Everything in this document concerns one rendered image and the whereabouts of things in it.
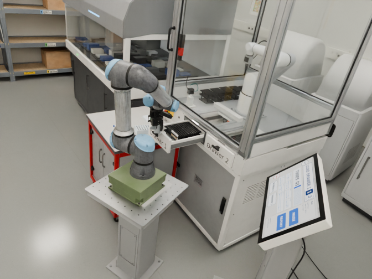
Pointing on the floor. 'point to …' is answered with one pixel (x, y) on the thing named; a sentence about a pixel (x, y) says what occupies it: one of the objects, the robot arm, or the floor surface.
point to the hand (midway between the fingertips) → (158, 133)
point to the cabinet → (222, 194)
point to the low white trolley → (107, 119)
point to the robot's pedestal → (137, 248)
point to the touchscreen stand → (278, 261)
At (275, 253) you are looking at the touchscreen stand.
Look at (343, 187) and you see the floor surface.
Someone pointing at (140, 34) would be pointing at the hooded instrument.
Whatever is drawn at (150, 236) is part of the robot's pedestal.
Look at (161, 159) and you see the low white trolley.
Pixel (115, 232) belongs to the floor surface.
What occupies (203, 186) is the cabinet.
